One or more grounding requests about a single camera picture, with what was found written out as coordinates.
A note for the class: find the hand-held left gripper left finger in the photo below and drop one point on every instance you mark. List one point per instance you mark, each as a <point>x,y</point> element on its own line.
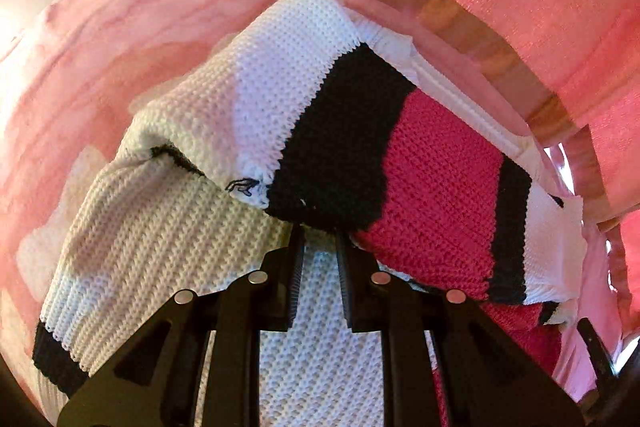
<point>296,274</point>

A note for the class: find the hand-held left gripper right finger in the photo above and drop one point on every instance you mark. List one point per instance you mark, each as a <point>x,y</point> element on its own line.
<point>345,277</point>

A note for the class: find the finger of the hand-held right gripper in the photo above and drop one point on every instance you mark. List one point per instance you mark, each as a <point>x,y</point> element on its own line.
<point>597,352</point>

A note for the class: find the white black pink knitted sweater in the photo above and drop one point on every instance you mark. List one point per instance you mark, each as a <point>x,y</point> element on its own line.
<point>210,117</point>

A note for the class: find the pink bed sheet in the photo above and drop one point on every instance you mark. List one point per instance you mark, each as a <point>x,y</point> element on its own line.
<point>80,72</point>

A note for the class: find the wooden bed frame rail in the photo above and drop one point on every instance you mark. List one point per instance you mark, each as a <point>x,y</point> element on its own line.
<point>460,22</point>

